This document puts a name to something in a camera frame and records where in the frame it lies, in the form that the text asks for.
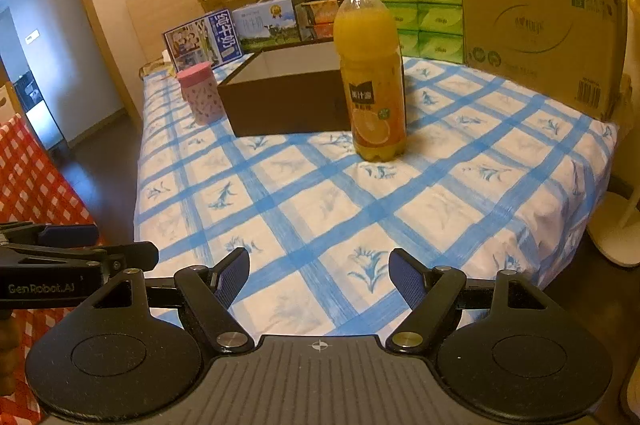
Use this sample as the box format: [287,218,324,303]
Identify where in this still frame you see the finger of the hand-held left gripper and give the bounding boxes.
[0,221,100,251]
[0,241,160,278]

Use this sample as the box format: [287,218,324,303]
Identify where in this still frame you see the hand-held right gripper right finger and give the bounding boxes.
[386,246,548,353]

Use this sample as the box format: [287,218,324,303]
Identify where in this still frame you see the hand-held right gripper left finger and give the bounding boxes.
[92,246,253,355]

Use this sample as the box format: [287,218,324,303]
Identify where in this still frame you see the brown storage box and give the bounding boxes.
[216,37,351,138]

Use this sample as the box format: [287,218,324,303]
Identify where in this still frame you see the person's left hand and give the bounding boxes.
[0,311,24,399]

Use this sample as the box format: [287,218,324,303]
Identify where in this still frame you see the red checkered cloth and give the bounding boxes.
[0,115,101,425]

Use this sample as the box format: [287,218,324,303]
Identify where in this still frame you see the blue checkered bed sheet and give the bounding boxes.
[134,55,618,338]

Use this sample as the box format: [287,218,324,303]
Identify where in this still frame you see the pink patterned cup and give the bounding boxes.
[176,61,227,126]

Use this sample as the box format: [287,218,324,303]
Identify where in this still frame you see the orange juice bottle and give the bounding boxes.
[332,0,407,163]

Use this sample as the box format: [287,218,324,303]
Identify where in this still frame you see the white fan stand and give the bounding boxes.
[585,185,640,267]

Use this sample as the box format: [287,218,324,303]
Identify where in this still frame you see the blue illustrated milk carton box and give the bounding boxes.
[162,9,244,73]

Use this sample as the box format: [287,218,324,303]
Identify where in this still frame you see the green and white milk box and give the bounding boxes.
[232,0,307,52]

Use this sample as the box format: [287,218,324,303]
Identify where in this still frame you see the stack of green tissue packs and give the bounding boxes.
[372,0,465,64]

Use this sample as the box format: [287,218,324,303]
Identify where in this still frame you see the orange snack boxes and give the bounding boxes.
[295,0,346,40]

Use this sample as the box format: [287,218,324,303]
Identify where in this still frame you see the large open cardboard box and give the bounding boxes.
[450,0,632,123]

